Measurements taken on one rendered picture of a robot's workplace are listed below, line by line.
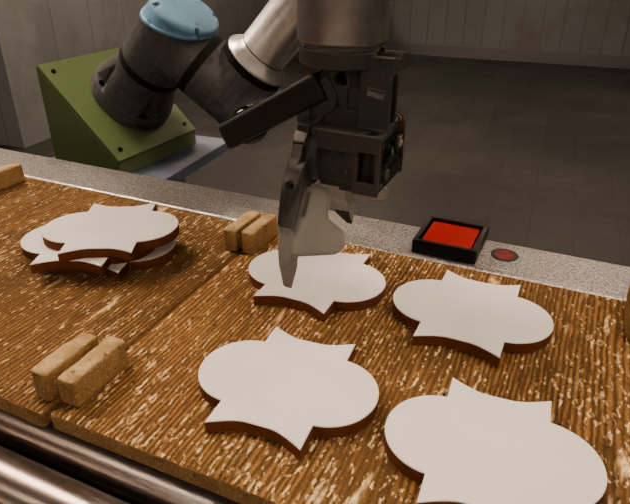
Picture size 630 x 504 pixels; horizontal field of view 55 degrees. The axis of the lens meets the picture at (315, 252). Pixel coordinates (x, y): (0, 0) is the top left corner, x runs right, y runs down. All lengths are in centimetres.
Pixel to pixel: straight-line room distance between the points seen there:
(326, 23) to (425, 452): 32
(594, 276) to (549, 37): 642
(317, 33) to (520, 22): 663
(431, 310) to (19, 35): 397
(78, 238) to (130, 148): 48
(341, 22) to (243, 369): 28
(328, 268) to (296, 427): 23
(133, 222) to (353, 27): 34
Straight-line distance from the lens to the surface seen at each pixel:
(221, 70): 106
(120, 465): 48
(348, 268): 62
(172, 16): 105
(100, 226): 70
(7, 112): 439
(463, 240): 74
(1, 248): 77
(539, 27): 709
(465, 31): 716
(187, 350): 54
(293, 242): 52
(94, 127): 113
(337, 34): 49
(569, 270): 74
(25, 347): 58
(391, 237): 76
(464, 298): 59
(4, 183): 94
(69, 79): 119
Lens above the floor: 126
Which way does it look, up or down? 28 degrees down
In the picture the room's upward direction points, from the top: straight up
